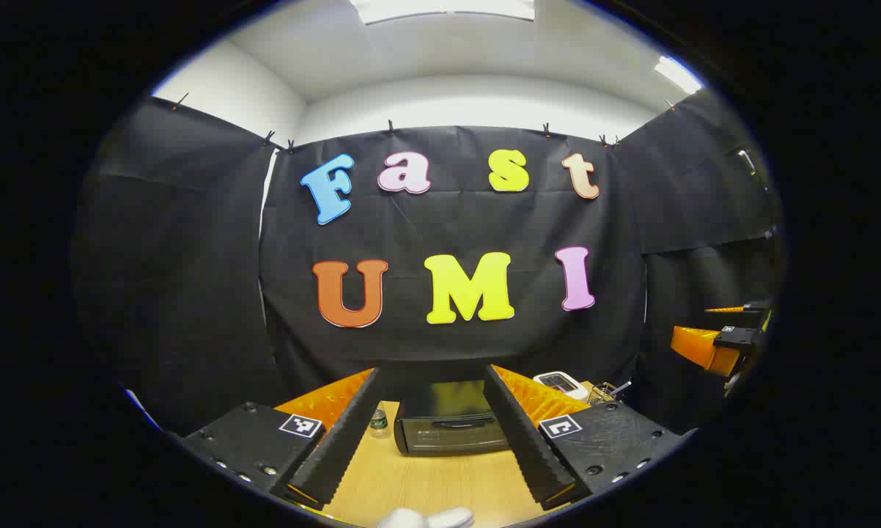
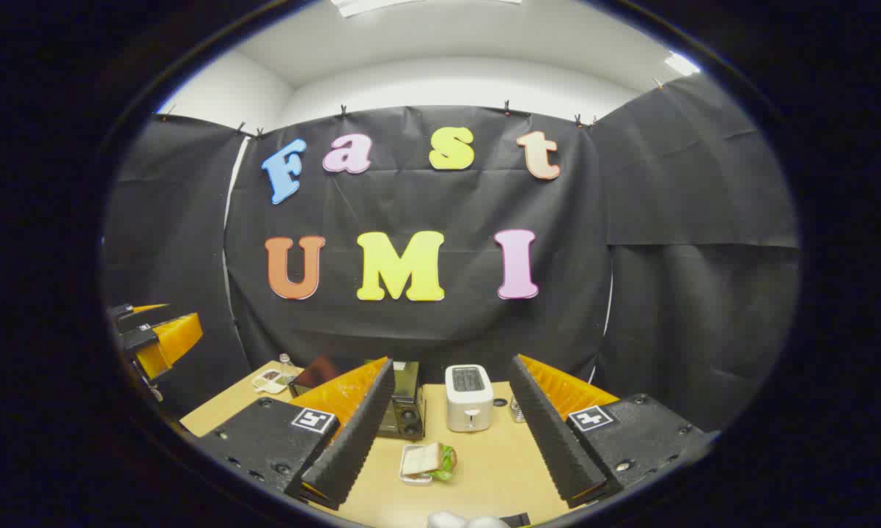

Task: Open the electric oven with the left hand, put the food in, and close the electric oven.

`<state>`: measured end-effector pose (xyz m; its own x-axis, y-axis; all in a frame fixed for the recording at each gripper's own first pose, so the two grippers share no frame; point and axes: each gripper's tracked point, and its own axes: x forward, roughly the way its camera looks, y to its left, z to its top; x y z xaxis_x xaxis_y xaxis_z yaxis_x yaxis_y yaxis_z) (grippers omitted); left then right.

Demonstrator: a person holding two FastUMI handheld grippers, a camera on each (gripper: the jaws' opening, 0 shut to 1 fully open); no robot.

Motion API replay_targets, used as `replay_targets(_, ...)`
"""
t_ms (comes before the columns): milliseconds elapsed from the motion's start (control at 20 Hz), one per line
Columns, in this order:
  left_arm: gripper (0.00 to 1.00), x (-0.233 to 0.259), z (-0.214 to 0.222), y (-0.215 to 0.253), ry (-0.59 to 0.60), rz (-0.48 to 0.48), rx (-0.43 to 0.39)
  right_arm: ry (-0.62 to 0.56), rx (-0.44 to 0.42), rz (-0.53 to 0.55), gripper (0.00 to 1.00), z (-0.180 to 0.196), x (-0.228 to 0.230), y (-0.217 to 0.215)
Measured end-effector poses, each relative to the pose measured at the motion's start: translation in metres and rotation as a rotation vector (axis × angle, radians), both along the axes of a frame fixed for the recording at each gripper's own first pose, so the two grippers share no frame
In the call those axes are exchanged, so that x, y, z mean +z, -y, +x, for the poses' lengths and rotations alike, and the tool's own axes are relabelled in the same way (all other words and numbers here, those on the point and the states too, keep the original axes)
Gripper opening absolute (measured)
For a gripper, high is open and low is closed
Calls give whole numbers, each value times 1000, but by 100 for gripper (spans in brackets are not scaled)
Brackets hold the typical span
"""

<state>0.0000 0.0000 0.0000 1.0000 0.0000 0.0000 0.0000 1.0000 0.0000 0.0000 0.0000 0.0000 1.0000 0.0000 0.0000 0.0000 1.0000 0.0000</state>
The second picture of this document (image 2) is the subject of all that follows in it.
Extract white toaster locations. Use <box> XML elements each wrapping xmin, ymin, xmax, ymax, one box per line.
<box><xmin>445</xmin><ymin>364</ymin><xmax>495</xmax><ymax>433</ymax></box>

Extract black electric oven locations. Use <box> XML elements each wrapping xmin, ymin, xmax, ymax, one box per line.
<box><xmin>291</xmin><ymin>358</ymin><xmax>427</xmax><ymax>441</ymax></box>

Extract ceiling light panel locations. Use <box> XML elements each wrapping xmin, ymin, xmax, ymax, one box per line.
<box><xmin>663</xmin><ymin>51</ymin><xmax>702</xmax><ymax>77</ymax></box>
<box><xmin>331</xmin><ymin>0</ymin><xmax>523</xmax><ymax>18</ymax></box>

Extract sandwich with lettuce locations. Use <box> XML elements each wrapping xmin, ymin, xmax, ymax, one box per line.
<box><xmin>402</xmin><ymin>442</ymin><xmax>457</xmax><ymax>482</ymax></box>

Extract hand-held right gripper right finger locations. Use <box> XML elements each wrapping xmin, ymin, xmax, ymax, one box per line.
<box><xmin>509</xmin><ymin>354</ymin><xmax>716</xmax><ymax>508</ymax></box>

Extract white divided snack plate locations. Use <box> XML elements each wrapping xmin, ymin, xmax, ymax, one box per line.
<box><xmin>252</xmin><ymin>369</ymin><xmax>289</xmax><ymax>395</ymax></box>

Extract black backdrop cloth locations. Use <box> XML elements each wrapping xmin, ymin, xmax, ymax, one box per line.
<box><xmin>103</xmin><ymin>73</ymin><xmax>800</xmax><ymax>433</ymax></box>

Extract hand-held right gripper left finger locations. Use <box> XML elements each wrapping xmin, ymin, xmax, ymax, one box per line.
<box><xmin>188</xmin><ymin>357</ymin><xmax>397</xmax><ymax>510</ymax></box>

